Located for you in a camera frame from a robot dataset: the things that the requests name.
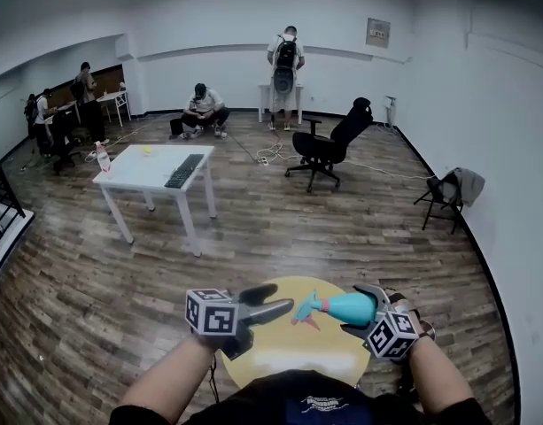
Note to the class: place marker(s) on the person's left forearm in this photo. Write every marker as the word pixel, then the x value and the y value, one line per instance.
pixel 173 383

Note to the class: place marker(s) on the person's right forearm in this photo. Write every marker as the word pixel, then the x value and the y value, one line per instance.
pixel 439 374

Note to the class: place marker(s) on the white folding table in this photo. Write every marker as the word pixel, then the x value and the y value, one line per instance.
pixel 116 98

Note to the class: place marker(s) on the yellow round table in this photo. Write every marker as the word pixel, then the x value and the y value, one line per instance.
pixel 297 352

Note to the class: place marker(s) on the black backpack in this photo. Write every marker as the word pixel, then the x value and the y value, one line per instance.
pixel 285 60

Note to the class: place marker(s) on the teal and pink toy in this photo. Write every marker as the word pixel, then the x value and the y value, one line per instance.
pixel 353 310

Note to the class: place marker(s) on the grey wall panel box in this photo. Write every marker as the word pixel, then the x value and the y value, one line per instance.
pixel 378 33

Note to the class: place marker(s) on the white square table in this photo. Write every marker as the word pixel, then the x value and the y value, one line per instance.
pixel 142 168

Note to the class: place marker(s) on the clear plastic bottle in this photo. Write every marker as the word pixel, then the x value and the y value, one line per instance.
pixel 103 159

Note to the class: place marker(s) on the black keyboard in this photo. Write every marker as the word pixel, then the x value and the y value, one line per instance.
pixel 184 171

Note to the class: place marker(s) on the small white table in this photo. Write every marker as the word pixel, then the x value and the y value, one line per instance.
pixel 264 87

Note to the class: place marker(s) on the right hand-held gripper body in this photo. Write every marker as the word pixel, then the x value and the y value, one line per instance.
pixel 393 334

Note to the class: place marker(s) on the black swivel chair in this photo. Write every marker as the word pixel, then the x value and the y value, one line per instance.
pixel 63 135

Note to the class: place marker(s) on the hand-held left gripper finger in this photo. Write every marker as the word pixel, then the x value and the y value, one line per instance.
pixel 260 295
pixel 271 311

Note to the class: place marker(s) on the person's right hand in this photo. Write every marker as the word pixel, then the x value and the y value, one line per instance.
pixel 401 300

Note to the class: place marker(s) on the black office chair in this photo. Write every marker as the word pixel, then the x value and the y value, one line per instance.
pixel 324 144

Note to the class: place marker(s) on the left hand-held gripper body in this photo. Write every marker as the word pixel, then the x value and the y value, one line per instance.
pixel 213 314

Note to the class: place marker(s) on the light blue plastic object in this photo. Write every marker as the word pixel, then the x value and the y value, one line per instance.
pixel 306 310

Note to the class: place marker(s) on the shiny metal cylinder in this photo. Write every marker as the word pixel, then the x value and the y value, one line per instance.
pixel 428 331

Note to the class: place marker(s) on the person's dark printed t-shirt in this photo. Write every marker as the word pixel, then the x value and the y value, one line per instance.
pixel 306 401

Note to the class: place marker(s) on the grey jacket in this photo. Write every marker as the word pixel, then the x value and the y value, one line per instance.
pixel 468 184

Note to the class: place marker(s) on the black folding chair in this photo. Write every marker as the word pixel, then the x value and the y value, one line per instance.
pixel 435 193

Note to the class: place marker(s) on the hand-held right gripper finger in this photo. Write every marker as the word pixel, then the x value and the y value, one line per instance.
pixel 362 331
pixel 379 299

